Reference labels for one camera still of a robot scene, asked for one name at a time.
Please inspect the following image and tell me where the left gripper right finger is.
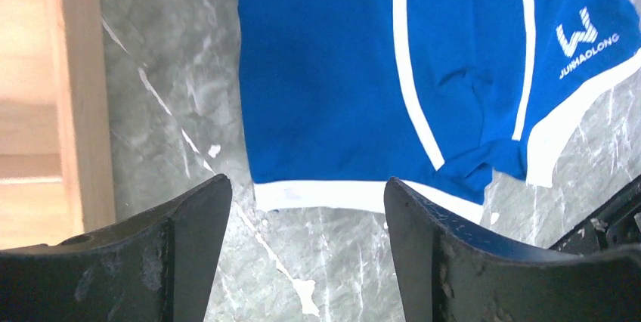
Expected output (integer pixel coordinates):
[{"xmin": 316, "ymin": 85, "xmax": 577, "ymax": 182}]
[{"xmin": 384, "ymin": 178, "xmax": 640, "ymax": 321}]

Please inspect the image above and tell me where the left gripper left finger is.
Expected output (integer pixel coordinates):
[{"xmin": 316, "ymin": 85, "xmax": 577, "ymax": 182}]
[{"xmin": 1, "ymin": 174, "xmax": 232, "ymax": 321}]

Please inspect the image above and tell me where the blue underwear white trim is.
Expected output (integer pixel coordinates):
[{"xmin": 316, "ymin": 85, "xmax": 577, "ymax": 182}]
[{"xmin": 238, "ymin": 0, "xmax": 640, "ymax": 222}]

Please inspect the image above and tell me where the wooden compartment tray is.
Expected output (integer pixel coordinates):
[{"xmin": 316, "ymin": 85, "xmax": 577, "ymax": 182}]
[{"xmin": 1, "ymin": 0, "xmax": 116, "ymax": 249}]

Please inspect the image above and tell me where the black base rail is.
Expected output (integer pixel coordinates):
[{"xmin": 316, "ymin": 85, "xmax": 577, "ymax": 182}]
[{"xmin": 550, "ymin": 177, "xmax": 640, "ymax": 255}]

